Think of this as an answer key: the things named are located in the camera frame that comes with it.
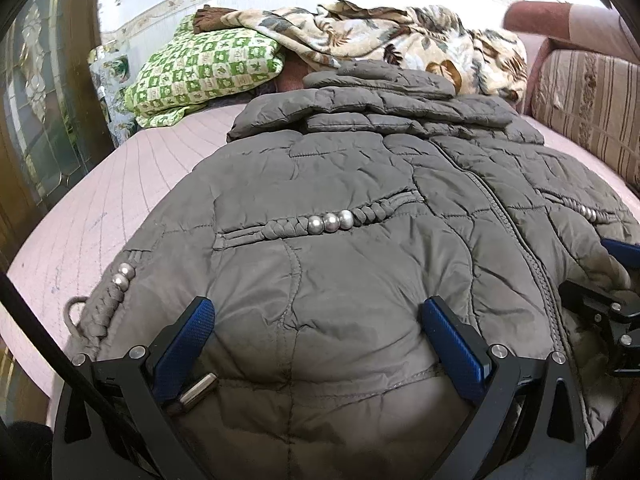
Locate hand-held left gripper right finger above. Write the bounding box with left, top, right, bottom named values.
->
left=420, top=296, right=587, bottom=480

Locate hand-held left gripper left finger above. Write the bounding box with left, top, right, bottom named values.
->
left=52, top=296, right=217, bottom=480

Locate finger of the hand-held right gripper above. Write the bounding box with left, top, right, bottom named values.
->
left=600, top=237, right=640, bottom=273
left=557, top=280, right=640, bottom=378

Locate grey puffer jacket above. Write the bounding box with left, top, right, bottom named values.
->
left=65, top=59, right=640, bottom=480

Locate striped cushion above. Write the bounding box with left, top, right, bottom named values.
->
left=530, top=49, right=640, bottom=193

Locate pink brown sofa armrest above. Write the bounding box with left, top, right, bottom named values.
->
left=502, top=1, right=640, bottom=116

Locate floral printed cloth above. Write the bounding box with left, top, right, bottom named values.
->
left=89, top=45, right=138, bottom=148

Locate green patterned pillow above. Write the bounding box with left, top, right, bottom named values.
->
left=124, top=14, right=286, bottom=129

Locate leaf print blanket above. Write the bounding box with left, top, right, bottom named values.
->
left=222, top=0, right=528, bottom=103

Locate brown cloth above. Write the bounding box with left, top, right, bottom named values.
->
left=194, top=5, right=241, bottom=34

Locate black cable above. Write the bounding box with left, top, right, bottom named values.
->
left=0, top=272, right=146, bottom=480

